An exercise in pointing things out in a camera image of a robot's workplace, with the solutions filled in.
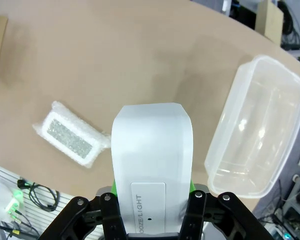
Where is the grey equipment rack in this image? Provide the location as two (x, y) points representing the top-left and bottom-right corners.
(282, 174), (300, 226)

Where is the unwrapped white digital clock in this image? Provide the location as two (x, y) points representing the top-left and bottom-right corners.
(110, 102), (194, 236)

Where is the bubble-wrapped clock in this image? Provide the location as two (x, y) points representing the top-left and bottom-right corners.
(31, 100), (112, 169)

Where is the white slotted panel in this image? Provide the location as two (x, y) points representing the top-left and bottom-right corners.
(0, 161), (76, 226)

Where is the tall tan cardboard box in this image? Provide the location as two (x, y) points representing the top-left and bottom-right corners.
(254, 0), (285, 47)

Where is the black cable bundle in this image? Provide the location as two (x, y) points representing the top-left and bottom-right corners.
(279, 0), (300, 48)

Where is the black coiled power cable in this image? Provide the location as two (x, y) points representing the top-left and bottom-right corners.
(16, 178), (61, 212)

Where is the grey electronic device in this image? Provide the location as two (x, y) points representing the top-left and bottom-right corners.
(0, 219), (38, 238)

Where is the clear plastic container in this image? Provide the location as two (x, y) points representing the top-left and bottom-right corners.
(204, 54), (300, 200)

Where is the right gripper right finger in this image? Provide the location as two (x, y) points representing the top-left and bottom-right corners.
(179, 182), (264, 240)

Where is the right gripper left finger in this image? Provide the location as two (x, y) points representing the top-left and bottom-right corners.
(38, 180), (127, 240)

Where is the white power adapter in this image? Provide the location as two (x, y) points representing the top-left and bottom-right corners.
(3, 189), (25, 215)

